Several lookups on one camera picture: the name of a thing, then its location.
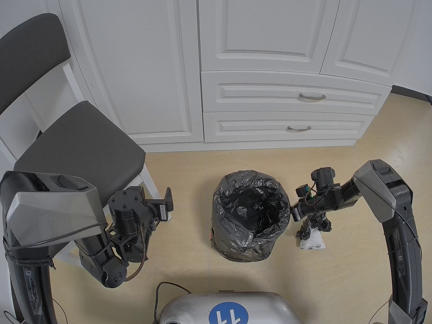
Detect white printed wrapper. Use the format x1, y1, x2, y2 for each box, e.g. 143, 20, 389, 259
300, 228, 326, 250

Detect crumpled black plastic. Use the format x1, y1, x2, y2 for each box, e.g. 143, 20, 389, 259
295, 213, 333, 240

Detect black cable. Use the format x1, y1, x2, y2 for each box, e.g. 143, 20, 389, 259
153, 281, 193, 324

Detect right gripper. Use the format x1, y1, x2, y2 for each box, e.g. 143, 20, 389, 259
290, 199, 322, 223

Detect white wardrobe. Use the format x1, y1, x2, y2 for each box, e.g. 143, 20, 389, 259
40, 0, 419, 153

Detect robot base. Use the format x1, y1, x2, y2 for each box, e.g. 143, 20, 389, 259
159, 290, 299, 324

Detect black plastic bag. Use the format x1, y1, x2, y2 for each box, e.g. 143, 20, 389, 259
211, 170, 291, 262

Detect white chair grey cushions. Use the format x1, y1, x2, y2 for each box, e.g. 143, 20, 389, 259
0, 13, 159, 266

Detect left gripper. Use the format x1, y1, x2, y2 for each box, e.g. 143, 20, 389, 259
145, 187, 175, 223

